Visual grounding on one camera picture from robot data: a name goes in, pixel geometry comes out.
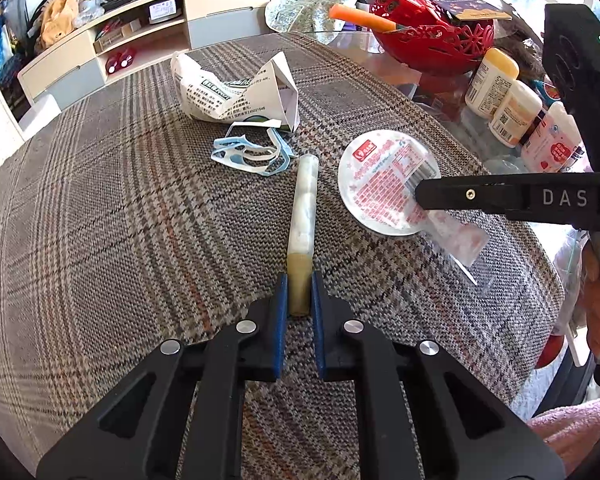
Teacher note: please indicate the yellow plush toy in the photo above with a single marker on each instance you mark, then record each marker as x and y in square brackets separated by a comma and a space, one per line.
[57, 20]

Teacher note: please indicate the torn white medicine box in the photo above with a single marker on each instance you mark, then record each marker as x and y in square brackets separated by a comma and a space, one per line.
[271, 93]

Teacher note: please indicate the grey plaid table cloth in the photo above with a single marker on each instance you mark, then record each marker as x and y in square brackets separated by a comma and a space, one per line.
[118, 231]

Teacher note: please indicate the clear tube with yellow end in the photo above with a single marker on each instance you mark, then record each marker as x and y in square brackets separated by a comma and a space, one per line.
[300, 248]

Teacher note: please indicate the yellow cap white bottle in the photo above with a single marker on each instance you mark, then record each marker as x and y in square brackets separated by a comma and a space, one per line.
[491, 82]

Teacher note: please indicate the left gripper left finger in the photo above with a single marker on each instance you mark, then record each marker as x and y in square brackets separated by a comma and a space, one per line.
[178, 413]

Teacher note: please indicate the dark gift box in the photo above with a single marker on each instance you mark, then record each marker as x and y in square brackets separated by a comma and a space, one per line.
[471, 10]

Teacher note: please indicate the cream grey TV cabinet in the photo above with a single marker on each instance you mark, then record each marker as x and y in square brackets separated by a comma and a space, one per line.
[136, 35]

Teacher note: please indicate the pink label white bottle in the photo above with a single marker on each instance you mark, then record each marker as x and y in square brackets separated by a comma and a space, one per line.
[552, 142]

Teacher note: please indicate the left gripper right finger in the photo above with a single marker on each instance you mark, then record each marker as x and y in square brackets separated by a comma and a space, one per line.
[420, 413]

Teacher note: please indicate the orange handled knife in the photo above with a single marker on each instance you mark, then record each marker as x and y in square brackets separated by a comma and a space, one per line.
[363, 18]

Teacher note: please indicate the round pink jelly lid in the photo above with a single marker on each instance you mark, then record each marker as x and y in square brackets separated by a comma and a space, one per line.
[377, 176]

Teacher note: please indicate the person's right hand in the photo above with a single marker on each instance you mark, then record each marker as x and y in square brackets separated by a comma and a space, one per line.
[589, 298]

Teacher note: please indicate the white cap orange bottle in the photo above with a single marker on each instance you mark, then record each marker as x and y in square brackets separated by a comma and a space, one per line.
[515, 115]

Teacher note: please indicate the blue white torn wrapper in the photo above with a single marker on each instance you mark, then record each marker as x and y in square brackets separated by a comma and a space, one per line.
[239, 153]

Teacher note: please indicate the red plastic basket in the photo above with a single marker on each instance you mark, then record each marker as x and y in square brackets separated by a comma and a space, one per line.
[429, 40]

